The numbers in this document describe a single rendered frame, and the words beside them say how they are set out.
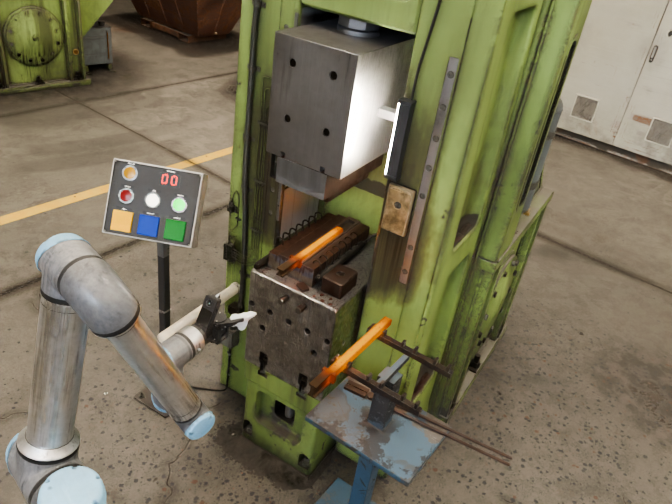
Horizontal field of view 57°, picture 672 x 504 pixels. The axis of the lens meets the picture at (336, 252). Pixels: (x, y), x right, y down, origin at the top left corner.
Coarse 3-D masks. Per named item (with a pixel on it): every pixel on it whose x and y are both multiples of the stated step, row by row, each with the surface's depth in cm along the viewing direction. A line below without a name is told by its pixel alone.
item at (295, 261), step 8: (328, 232) 240; (336, 232) 241; (320, 240) 234; (328, 240) 236; (312, 248) 228; (296, 256) 222; (304, 256) 223; (288, 264) 217; (296, 264) 221; (280, 272) 214; (288, 272) 217
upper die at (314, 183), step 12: (276, 168) 210; (288, 168) 207; (300, 168) 204; (360, 168) 221; (372, 168) 230; (276, 180) 212; (288, 180) 209; (300, 180) 207; (312, 180) 204; (324, 180) 201; (336, 180) 208; (348, 180) 216; (312, 192) 206; (324, 192) 203; (336, 192) 211
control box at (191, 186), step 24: (120, 168) 227; (144, 168) 226; (168, 168) 226; (120, 192) 227; (144, 192) 227; (168, 192) 226; (192, 192) 226; (168, 216) 227; (192, 216) 226; (168, 240) 227; (192, 240) 227
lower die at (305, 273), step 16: (320, 224) 250; (336, 224) 250; (352, 224) 250; (288, 240) 236; (304, 240) 236; (336, 240) 239; (272, 256) 228; (288, 256) 225; (336, 256) 233; (304, 272) 223
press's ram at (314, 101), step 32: (288, 32) 189; (320, 32) 194; (384, 32) 207; (288, 64) 191; (320, 64) 185; (352, 64) 179; (384, 64) 194; (288, 96) 195; (320, 96) 189; (352, 96) 184; (384, 96) 203; (288, 128) 200; (320, 128) 194; (352, 128) 191; (384, 128) 213; (320, 160) 199; (352, 160) 200
